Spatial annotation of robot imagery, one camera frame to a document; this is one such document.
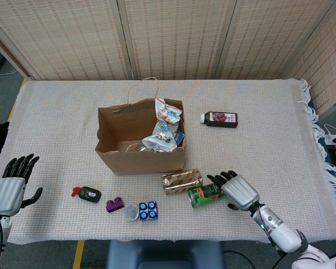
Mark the brown paper bag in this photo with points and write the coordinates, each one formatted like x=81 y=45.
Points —
x=140 y=165

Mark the white power adapter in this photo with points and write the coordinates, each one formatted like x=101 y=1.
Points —
x=331 y=138

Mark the purple building block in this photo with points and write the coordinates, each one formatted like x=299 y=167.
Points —
x=114 y=206

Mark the clear round toothpick jar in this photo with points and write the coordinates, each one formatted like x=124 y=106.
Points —
x=131 y=212

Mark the white woven tablecloth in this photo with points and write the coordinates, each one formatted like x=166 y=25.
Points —
x=58 y=126

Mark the black ink bottle red cap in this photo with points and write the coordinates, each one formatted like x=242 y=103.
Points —
x=89 y=194

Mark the green Pringles can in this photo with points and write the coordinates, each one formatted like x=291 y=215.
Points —
x=204 y=195

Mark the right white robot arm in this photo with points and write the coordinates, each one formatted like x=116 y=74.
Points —
x=282 y=232

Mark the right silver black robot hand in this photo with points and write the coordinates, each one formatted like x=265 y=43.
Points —
x=240 y=192

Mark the dark juice bottle white cap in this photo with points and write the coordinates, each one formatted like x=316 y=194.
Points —
x=221 y=120

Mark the silver snack pouch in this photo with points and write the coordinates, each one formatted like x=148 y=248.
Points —
x=162 y=134

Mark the gold foil packet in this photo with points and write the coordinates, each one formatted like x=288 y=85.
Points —
x=179 y=180

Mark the dark blue under cloth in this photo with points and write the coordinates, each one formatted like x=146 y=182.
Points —
x=323 y=150

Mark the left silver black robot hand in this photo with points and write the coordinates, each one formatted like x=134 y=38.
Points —
x=5 y=196

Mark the blue four-stud building block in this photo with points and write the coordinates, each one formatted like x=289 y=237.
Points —
x=148 y=210

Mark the orange cracker box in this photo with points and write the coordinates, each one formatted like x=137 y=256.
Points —
x=180 y=138

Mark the woven folding screen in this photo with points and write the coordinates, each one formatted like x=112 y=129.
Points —
x=184 y=36

